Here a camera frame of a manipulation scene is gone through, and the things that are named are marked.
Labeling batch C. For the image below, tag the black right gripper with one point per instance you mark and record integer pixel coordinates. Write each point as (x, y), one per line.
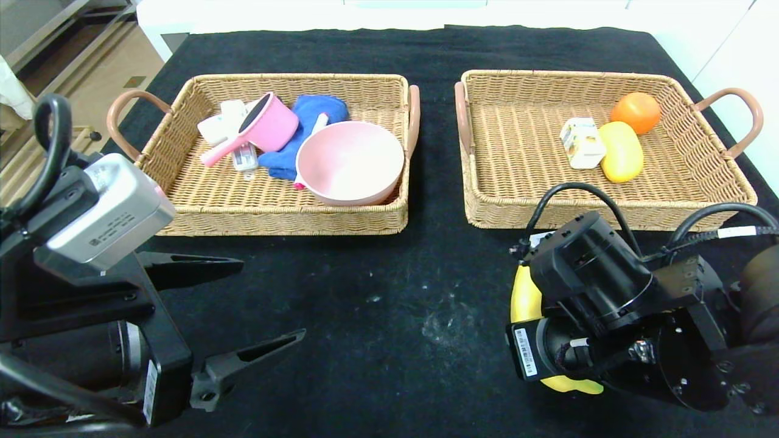
(524, 353)

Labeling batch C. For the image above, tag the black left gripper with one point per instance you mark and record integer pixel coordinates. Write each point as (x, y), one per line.
(163, 365)

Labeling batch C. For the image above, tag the yellow banana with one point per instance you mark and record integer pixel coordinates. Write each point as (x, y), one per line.
(524, 298)

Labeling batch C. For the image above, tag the pink saucepan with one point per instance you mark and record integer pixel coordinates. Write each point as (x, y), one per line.
(274, 125)

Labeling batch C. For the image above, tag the small juice carton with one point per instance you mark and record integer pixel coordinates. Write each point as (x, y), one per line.
(581, 146)

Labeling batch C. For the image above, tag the yellow mango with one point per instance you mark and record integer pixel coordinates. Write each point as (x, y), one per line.
(624, 155)

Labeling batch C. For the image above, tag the white marker with pink caps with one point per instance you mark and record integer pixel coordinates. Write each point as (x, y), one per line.
(321, 120)

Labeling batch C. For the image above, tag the blue towel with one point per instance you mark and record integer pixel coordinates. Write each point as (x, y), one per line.
(307, 112)

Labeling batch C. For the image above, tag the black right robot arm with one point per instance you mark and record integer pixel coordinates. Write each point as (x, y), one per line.
(608, 274)

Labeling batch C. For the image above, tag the black tablecloth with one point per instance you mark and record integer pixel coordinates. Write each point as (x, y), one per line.
(395, 334)

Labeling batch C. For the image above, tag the white squeeze tube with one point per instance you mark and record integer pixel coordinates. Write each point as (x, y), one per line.
(246, 159)

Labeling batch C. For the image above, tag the white bottle with black cap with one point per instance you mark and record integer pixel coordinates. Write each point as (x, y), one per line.
(213, 129)

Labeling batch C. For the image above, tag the pink bowl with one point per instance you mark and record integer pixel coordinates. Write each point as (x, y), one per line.
(350, 163)

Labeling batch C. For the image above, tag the wooden rack on wheels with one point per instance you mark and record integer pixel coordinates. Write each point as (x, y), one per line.
(85, 135)

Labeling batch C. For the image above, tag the brass floor socket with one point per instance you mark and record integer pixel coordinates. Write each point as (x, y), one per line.
(136, 83)

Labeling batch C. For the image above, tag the orange fruit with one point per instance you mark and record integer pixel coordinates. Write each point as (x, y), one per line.
(636, 112)

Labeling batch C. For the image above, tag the white table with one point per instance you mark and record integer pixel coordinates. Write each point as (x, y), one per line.
(170, 18)

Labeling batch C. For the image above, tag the white cloth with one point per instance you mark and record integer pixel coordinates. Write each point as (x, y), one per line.
(12, 91)

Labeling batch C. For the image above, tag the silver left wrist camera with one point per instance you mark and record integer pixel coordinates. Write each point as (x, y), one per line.
(112, 213)

